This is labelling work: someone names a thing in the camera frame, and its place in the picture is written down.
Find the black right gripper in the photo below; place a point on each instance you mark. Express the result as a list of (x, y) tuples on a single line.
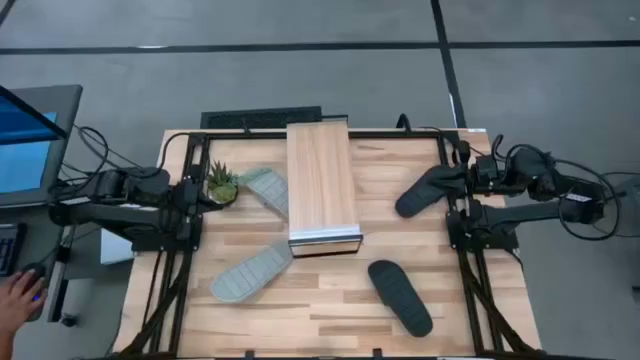
[(484, 172)]

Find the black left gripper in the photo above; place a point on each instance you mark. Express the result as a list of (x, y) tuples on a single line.
[(187, 197)]

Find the black slide sandal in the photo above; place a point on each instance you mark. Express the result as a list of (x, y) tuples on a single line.
[(425, 192), (400, 297)]

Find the grey slide sandal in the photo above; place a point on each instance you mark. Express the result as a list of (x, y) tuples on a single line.
[(250, 275), (270, 187)]

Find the wooden shelf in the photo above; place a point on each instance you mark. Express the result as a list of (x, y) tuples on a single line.
[(320, 180)]

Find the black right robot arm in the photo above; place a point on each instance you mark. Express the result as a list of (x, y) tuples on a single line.
[(525, 215)]

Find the person's forearm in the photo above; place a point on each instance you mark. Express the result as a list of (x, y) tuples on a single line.
[(5, 347)]

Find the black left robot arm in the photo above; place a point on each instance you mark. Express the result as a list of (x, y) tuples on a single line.
[(115, 215)]

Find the green succulent in pot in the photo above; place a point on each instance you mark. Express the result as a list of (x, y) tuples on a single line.
[(221, 182)]

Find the white box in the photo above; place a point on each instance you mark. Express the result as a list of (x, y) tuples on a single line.
[(115, 247)]

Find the black keyboard behind table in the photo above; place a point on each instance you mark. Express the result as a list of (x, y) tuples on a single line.
[(260, 117)]

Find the grey desk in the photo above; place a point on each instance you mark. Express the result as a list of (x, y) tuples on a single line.
[(44, 240)]

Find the black desk leg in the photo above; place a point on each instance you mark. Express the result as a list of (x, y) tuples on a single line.
[(60, 295)]

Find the black caster wheel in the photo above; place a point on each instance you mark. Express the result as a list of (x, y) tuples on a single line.
[(68, 320)]

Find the black computer mouse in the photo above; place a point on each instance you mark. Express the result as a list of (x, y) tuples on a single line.
[(36, 269)]

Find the dark grey equipment stand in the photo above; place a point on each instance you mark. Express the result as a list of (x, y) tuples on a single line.
[(631, 200)]

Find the grey-framed computer monitor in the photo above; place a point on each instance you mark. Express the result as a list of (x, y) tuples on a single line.
[(25, 170)]

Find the person's hand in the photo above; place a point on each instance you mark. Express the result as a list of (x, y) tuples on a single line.
[(17, 300)]

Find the black-edged computer screen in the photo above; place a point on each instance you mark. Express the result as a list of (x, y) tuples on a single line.
[(20, 120)]

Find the black aluminium table frame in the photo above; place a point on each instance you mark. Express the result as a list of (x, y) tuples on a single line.
[(240, 135)]

